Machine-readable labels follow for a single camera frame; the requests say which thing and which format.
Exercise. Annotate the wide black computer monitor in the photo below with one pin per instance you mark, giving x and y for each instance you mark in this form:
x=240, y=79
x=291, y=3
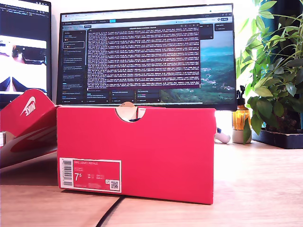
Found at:
x=142, y=59

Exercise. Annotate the white handheld controller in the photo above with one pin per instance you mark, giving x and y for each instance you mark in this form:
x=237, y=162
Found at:
x=223, y=137

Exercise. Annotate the beige cardboard insert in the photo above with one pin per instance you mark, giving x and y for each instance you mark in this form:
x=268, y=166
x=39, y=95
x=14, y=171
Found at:
x=126, y=111

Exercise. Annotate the green leafy potted plant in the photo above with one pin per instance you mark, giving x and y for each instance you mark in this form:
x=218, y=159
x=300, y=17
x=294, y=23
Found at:
x=279, y=78

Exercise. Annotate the black plant tray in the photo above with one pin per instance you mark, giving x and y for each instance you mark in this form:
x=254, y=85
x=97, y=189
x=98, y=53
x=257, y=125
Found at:
x=284, y=140

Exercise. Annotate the amber pump bottle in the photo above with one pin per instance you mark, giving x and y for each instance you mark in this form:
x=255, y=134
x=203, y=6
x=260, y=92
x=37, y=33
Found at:
x=240, y=118

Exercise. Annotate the dark teal curtain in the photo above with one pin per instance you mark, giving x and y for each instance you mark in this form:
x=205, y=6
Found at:
x=284, y=7

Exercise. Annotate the red Nike shoebox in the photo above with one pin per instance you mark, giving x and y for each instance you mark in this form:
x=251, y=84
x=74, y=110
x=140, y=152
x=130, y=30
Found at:
x=154, y=153

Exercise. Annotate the white ceramic pot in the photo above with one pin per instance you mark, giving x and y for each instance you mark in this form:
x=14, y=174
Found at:
x=237, y=137

